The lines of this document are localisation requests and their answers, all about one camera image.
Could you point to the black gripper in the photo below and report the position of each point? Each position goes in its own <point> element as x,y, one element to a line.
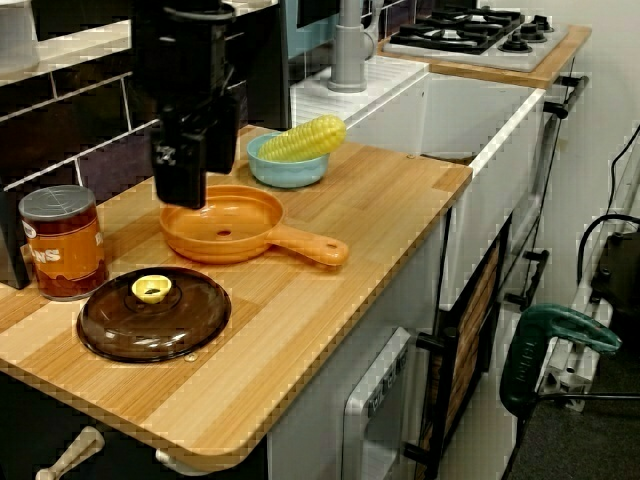
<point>185,65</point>

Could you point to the light blue bowl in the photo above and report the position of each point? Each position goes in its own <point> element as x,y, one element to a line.
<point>290,174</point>

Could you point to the orange toy frying pan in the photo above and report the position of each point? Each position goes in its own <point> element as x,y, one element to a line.
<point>240,247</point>

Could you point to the yellow toy corn cob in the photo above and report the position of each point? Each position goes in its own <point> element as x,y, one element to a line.
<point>305,137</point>

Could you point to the brown lid with yellow knob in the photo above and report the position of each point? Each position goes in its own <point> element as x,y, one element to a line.
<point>150,332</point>

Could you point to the dark kitchen upright panel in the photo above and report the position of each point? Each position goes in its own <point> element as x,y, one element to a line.
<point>265,75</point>

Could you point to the toy beans can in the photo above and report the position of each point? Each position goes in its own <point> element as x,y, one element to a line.
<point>65,245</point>

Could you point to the grey toy faucet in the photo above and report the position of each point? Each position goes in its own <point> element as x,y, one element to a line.
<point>347,55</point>

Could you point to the white toy sink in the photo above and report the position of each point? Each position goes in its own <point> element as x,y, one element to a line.
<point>475,115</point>

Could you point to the white cabinet knob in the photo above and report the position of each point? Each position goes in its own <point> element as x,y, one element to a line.
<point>172,459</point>

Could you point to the wooden stove counter board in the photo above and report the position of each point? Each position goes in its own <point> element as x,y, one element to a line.
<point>500,76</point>

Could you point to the black framed wooden door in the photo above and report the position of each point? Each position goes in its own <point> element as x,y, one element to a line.
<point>475,320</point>

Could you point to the toy gas stove top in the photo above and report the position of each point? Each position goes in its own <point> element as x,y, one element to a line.
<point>520,55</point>

